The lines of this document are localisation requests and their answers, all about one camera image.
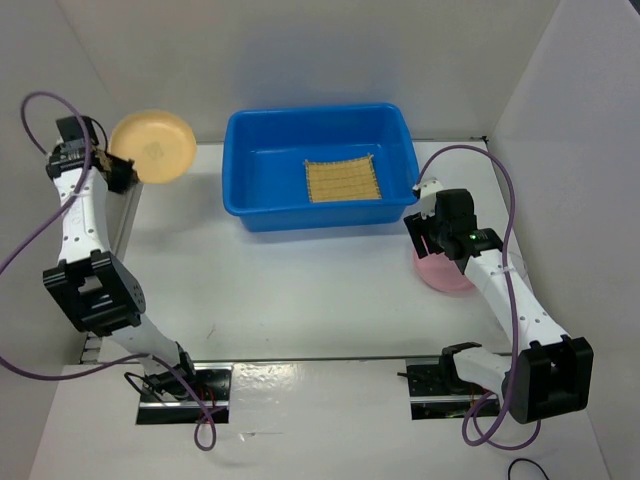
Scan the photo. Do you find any pink plastic plate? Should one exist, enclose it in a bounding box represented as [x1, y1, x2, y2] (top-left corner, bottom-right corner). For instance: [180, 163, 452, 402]
[413, 250, 475, 294]

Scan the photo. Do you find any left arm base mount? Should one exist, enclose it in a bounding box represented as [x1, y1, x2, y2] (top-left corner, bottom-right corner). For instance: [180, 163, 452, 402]
[124, 362, 234, 426]

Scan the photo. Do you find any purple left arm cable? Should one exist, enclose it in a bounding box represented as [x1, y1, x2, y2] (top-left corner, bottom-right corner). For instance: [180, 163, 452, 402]
[0, 91, 219, 452]

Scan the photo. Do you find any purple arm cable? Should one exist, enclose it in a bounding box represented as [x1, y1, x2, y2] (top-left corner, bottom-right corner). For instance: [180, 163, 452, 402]
[0, 91, 219, 452]
[417, 143, 542, 449]

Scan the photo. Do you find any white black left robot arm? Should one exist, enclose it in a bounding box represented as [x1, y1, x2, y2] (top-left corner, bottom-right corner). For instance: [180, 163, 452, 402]
[43, 116, 199, 400]

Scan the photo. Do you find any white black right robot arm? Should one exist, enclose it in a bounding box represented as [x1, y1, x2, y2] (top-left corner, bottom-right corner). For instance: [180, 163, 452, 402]
[404, 180, 594, 424]

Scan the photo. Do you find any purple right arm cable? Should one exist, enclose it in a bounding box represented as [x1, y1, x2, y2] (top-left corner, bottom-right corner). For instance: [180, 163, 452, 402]
[417, 143, 542, 449]

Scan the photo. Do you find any square bamboo woven tray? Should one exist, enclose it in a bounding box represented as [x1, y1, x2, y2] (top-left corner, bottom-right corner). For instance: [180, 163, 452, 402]
[304, 154, 382, 203]

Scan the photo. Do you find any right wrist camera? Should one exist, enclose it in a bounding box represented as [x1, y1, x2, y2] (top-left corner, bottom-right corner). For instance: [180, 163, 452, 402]
[412, 177, 444, 219]

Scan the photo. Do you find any blue plastic bin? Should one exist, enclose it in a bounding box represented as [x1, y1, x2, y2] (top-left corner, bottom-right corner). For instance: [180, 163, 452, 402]
[222, 103, 418, 232]

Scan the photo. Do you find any orange plastic plate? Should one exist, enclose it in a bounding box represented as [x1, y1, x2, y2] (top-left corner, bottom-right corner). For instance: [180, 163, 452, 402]
[108, 110, 197, 184]

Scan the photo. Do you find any black cable on floor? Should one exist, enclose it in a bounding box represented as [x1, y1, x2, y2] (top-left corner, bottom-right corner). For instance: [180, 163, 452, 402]
[507, 457, 551, 480]

